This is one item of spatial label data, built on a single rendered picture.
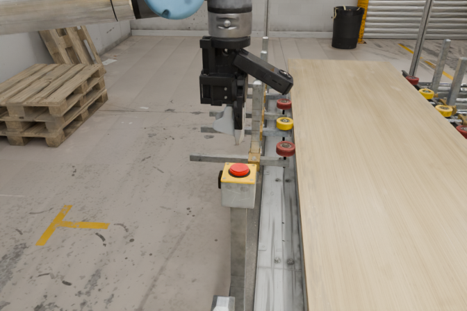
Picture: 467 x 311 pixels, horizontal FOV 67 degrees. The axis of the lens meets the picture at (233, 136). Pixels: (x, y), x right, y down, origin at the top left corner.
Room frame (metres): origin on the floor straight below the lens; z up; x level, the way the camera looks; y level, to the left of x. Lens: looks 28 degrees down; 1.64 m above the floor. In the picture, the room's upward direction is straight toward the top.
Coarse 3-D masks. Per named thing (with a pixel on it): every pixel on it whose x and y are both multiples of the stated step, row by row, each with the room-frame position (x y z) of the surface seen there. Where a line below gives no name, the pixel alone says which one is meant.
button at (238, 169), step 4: (236, 164) 0.64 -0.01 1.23; (240, 164) 0.64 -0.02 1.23; (244, 164) 0.64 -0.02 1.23; (232, 168) 0.63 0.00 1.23; (236, 168) 0.63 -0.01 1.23; (240, 168) 0.63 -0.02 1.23; (244, 168) 0.63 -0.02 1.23; (248, 168) 0.63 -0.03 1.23; (232, 172) 0.62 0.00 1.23; (236, 172) 0.62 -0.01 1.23; (240, 172) 0.62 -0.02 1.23; (244, 172) 0.62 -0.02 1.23
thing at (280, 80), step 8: (240, 56) 0.60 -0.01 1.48; (248, 56) 0.61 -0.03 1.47; (256, 56) 0.64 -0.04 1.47; (232, 64) 0.60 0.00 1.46; (240, 64) 0.60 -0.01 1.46; (248, 64) 0.60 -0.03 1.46; (256, 64) 0.59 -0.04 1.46; (264, 64) 0.61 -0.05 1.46; (248, 72) 0.60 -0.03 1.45; (256, 72) 0.59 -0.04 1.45; (264, 72) 0.59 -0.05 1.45; (272, 72) 0.59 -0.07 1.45; (280, 72) 0.60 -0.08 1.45; (264, 80) 0.59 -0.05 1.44; (272, 80) 0.59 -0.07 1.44; (280, 80) 0.59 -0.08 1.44; (288, 80) 0.59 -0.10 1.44; (272, 88) 0.60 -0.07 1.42; (280, 88) 0.59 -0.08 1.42; (288, 88) 0.59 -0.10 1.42
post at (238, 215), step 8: (232, 208) 0.62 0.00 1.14; (240, 208) 0.61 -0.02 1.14; (232, 216) 0.62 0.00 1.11; (240, 216) 0.61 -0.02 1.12; (232, 224) 0.62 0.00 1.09; (240, 224) 0.61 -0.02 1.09; (232, 232) 0.62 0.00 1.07; (240, 232) 0.61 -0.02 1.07; (232, 240) 0.62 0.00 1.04; (240, 240) 0.61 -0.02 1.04; (232, 248) 0.62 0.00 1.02; (240, 248) 0.61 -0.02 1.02; (232, 256) 0.62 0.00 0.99; (240, 256) 0.61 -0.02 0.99; (232, 264) 0.62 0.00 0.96; (240, 264) 0.61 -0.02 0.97; (232, 272) 0.62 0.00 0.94; (240, 272) 0.61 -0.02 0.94; (232, 280) 0.62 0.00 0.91; (240, 280) 0.61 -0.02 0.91; (232, 288) 0.62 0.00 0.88; (240, 288) 0.61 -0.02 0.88; (240, 296) 0.61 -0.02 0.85; (240, 304) 0.61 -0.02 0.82
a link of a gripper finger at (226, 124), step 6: (228, 108) 0.61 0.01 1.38; (228, 114) 0.61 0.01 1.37; (216, 120) 0.61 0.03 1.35; (222, 120) 0.61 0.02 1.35; (228, 120) 0.61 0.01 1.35; (216, 126) 0.61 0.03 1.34; (222, 126) 0.61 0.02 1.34; (228, 126) 0.61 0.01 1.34; (222, 132) 0.61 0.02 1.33; (228, 132) 0.61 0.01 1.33; (234, 132) 0.60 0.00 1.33; (240, 132) 0.60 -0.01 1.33; (240, 138) 0.61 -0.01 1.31
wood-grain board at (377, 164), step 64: (320, 64) 2.55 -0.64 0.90; (384, 64) 2.55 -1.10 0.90; (320, 128) 1.48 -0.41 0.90; (384, 128) 1.48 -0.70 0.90; (448, 128) 1.48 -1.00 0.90; (320, 192) 0.99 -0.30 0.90; (384, 192) 0.99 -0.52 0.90; (448, 192) 0.99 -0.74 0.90; (320, 256) 0.70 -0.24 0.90; (384, 256) 0.70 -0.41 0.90; (448, 256) 0.70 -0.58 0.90
